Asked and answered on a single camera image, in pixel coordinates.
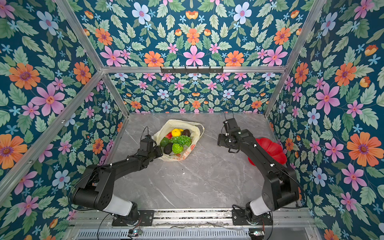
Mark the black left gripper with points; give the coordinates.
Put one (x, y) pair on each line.
(158, 149)

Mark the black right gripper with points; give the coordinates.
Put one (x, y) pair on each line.
(223, 140)

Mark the yellowish translucent plastic bag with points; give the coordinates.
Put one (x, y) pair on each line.
(197, 130)

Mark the red flower-shaped plastic plate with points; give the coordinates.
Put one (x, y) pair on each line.
(270, 150)

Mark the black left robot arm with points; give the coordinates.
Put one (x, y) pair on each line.
(95, 189)

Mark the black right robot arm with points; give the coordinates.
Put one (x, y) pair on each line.
(280, 181)

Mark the dark green avocado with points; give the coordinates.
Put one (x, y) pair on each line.
(164, 142)

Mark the red fruit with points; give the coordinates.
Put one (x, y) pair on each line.
(169, 136)

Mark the light green custard apple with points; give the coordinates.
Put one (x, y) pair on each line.
(177, 148)

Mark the yellow bumpy fruit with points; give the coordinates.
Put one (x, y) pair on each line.
(176, 132)

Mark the green grape bunch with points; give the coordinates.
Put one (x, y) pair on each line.
(182, 140)

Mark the dark brown fruit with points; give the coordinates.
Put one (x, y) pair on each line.
(186, 133)

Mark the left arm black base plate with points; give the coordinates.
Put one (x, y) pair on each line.
(139, 218)

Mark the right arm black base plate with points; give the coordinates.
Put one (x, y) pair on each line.
(245, 217)

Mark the black hook rail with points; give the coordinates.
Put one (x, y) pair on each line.
(191, 70)

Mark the aluminium frame rail base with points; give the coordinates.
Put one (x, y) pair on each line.
(195, 224)

